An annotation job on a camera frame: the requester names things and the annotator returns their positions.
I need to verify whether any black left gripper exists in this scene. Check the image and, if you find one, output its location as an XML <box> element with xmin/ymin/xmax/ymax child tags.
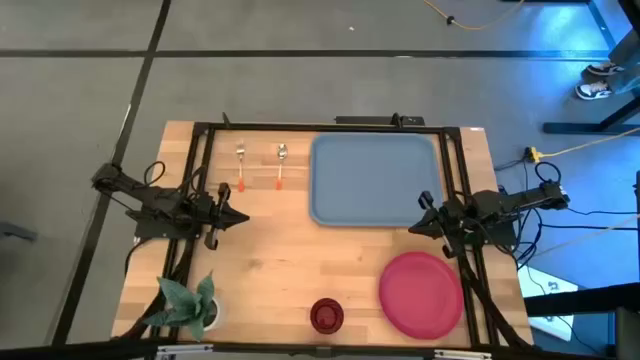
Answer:
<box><xmin>197</xmin><ymin>183</ymin><xmax>250</xmax><ymax>250</ymax></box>

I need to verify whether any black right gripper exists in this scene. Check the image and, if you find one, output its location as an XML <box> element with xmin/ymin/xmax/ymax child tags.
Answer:
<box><xmin>408</xmin><ymin>190</ymin><xmax>469</xmax><ymax>260</ymax></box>

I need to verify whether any orange-handled metal fork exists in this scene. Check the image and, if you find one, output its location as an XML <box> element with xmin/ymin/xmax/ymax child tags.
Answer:
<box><xmin>235</xmin><ymin>142</ymin><xmax>247</xmax><ymax>194</ymax></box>

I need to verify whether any orange-handled metal spoon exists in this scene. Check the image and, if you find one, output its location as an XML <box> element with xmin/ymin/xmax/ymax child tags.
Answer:
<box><xmin>274</xmin><ymin>143</ymin><xmax>289</xmax><ymax>192</ymax></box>

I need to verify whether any red plastic plate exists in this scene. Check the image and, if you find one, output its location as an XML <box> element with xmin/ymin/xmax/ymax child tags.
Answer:
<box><xmin>378</xmin><ymin>251</ymin><xmax>465</xmax><ymax>341</ymax></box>

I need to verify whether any dark red faceted cup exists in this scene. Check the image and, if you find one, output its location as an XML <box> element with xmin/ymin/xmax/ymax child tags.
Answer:
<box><xmin>309</xmin><ymin>297</ymin><xmax>345</xmax><ymax>335</ymax></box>

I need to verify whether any blue-grey plastic tray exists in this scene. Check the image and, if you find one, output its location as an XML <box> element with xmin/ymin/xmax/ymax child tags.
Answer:
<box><xmin>308</xmin><ymin>132</ymin><xmax>446</xmax><ymax>229</ymax></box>

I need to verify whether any white plant pot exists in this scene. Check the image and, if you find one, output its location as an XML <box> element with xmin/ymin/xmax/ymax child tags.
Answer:
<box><xmin>202</xmin><ymin>295</ymin><xmax>224</xmax><ymax>332</ymax></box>

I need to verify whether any green leafy plant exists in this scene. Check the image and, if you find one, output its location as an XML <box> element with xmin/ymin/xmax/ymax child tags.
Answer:
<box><xmin>142</xmin><ymin>270</ymin><xmax>217</xmax><ymax>342</ymax></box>

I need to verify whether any white printed sheet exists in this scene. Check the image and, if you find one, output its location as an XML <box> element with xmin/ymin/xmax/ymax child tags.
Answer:
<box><xmin>517</xmin><ymin>264</ymin><xmax>581</xmax><ymax>342</ymax></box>

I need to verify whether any black floor bar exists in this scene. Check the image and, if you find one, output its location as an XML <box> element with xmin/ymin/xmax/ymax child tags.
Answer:
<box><xmin>524</xmin><ymin>282</ymin><xmax>640</xmax><ymax>317</ymax></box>

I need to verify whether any person's leg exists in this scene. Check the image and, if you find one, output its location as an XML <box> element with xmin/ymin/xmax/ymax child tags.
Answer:
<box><xmin>607</xmin><ymin>29</ymin><xmax>640</xmax><ymax>96</ymax></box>

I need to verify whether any dark floor cable bundle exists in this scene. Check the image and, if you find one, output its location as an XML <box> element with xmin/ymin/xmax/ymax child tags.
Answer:
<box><xmin>494</xmin><ymin>158</ymin><xmax>640</xmax><ymax>274</ymax></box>

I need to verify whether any black aluminium table frame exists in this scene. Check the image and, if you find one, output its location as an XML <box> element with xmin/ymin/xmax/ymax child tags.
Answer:
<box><xmin>112</xmin><ymin>113</ymin><xmax>534</xmax><ymax>360</ymax></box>

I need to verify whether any black box on frame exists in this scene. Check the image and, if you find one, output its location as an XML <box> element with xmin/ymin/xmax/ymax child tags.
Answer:
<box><xmin>334</xmin><ymin>114</ymin><xmax>426</xmax><ymax>127</ymax></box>

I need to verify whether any yellow cable with yellow socket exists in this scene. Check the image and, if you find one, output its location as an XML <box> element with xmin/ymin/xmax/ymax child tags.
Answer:
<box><xmin>524</xmin><ymin>130</ymin><xmax>640</xmax><ymax>164</ymax></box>

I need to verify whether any silver frame bracket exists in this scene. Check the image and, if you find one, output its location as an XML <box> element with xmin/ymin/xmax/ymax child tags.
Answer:
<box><xmin>157</xmin><ymin>343</ymin><xmax>214</xmax><ymax>359</ymax></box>
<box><xmin>433</xmin><ymin>349</ymin><xmax>494</xmax><ymax>360</ymax></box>

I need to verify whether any beige floor cable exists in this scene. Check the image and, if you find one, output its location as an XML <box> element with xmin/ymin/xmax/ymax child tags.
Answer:
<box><xmin>529</xmin><ymin>214</ymin><xmax>640</xmax><ymax>259</ymax></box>

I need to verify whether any black floor stand frame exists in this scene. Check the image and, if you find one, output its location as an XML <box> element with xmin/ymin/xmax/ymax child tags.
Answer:
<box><xmin>542</xmin><ymin>0</ymin><xmax>640</xmax><ymax>136</ymax></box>

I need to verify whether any yellow floor cable with plug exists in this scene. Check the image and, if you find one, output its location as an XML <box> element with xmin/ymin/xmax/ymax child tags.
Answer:
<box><xmin>423</xmin><ymin>0</ymin><xmax>526</xmax><ymax>31</ymax></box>

